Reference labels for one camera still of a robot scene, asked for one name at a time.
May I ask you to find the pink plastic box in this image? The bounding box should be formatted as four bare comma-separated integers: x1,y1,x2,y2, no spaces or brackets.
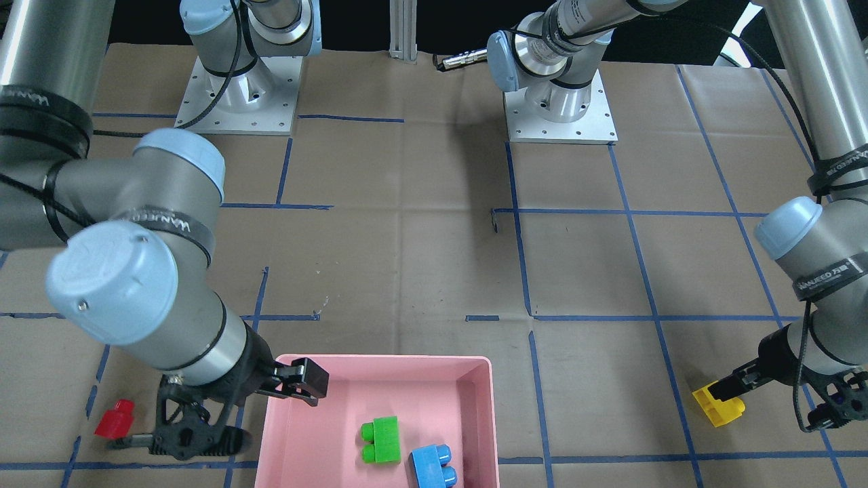
255,354,500,487

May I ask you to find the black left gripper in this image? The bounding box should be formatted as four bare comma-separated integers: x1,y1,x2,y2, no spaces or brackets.
708,329,866,433

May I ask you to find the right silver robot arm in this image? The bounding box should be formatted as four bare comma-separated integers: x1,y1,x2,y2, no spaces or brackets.
2,1,329,460

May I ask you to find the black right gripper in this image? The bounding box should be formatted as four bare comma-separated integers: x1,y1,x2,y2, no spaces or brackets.
105,325,330,463

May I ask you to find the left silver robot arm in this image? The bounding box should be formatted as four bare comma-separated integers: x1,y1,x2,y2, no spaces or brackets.
435,1,866,432

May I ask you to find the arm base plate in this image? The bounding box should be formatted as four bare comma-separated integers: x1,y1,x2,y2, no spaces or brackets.
503,71,619,145
174,58,306,136

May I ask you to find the yellow toy block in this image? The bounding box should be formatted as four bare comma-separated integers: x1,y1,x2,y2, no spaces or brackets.
692,381,746,428

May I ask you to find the green toy block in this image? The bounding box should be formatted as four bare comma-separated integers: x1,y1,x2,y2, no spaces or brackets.
359,415,402,464

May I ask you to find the aluminium frame post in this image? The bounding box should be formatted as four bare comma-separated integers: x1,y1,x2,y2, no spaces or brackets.
388,0,418,64

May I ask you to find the red toy block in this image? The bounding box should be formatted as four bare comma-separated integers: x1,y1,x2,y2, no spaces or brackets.
94,399,136,441

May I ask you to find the blue toy block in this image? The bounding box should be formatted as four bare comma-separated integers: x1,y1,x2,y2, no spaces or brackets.
410,444,458,487

